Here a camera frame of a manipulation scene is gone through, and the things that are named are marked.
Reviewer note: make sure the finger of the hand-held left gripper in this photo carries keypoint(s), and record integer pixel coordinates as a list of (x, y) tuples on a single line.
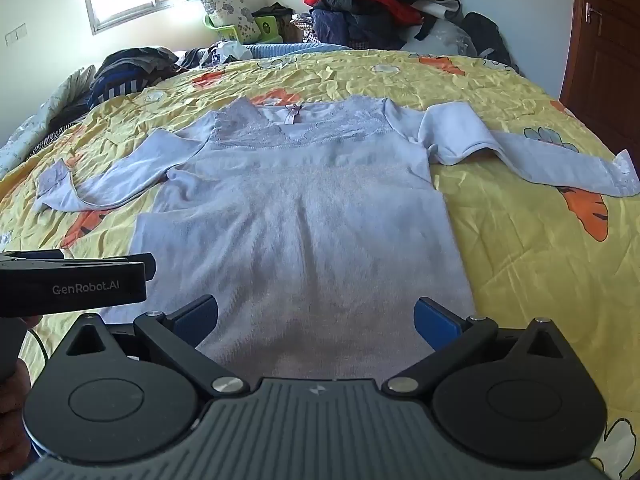
[(115, 262)]

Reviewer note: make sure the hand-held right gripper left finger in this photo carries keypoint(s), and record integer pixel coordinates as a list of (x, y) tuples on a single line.
[(196, 317)]

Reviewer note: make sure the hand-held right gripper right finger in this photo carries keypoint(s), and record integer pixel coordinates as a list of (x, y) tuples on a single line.
[(436, 320)]

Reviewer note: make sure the lavender long-sleeve shirt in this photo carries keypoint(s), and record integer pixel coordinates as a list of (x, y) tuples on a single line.
[(300, 220)]

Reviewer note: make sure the pile of dark clothes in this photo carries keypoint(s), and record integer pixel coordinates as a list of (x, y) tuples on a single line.
[(140, 62)]

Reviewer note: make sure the person's left hand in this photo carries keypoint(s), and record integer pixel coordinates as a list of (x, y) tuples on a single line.
[(11, 410)]

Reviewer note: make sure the yellow carrot printed blanket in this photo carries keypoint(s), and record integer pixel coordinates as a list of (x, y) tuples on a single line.
[(525, 260)]

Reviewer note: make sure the white floral quilt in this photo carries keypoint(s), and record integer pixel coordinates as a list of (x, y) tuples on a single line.
[(45, 115)]

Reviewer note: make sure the striped cloth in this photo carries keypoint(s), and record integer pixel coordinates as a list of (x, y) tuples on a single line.
[(117, 91)]

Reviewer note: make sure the white plastic bag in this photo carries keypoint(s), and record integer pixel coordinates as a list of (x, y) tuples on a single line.
[(225, 52)]

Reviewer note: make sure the blue knitted blanket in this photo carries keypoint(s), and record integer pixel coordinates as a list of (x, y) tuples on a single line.
[(290, 50)]

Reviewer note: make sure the floral pillow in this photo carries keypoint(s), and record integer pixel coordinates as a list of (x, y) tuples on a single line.
[(227, 10)]

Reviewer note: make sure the green plastic chair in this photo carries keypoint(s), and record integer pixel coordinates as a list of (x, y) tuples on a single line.
[(267, 27)]

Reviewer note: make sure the grey clear plastic bag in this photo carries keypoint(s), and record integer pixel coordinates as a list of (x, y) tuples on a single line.
[(440, 40)]

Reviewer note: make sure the black bag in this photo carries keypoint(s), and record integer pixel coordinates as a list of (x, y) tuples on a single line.
[(487, 37)]

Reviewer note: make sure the dark cloth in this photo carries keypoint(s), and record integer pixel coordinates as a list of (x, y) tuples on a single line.
[(272, 11)]

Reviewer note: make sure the checked cloth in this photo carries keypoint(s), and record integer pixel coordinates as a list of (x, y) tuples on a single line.
[(305, 27)]

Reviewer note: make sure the navy padded jacket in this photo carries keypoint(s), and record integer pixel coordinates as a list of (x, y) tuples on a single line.
[(340, 27)]

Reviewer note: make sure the brown wooden door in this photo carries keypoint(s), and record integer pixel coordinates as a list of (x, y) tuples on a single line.
[(607, 60)]

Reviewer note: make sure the white cloth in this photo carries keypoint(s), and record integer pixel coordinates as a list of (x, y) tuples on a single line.
[(442, 7)]

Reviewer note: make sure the black padded jacket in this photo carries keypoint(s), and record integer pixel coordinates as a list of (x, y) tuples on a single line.
[(370, 7)]

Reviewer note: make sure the wall switch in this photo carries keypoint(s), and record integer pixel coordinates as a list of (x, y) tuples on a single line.
[(15, 34)]

